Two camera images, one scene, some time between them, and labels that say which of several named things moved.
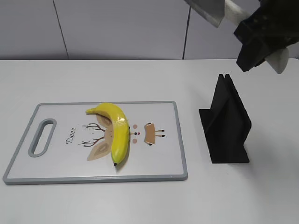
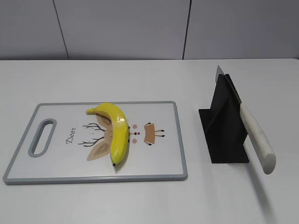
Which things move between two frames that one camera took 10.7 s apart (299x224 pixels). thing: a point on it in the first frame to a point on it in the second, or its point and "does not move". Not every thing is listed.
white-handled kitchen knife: [214, 11] to [254, 132]
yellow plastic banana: [121, 129] does not move
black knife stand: [227, 124] does not move
